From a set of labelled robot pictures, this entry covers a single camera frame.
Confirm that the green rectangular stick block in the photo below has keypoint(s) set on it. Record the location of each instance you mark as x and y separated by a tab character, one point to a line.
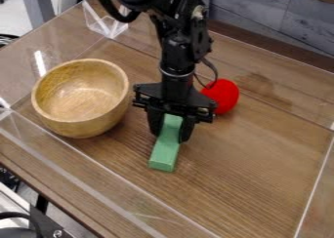
164	152

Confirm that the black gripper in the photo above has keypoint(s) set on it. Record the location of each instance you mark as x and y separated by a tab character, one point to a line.
192	106

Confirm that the black metal bracket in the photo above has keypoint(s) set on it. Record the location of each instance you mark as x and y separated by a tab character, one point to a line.
49	228

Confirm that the clear acrylic enclosure wall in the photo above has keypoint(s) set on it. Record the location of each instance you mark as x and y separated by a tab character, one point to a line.
254	176

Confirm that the red felt strawberry toy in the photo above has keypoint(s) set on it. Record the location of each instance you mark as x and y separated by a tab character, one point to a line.
224	93

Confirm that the brown wooden bowl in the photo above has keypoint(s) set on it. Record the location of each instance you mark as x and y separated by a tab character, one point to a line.
81	97

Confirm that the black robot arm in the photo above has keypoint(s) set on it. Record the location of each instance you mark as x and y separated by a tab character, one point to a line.
180	25

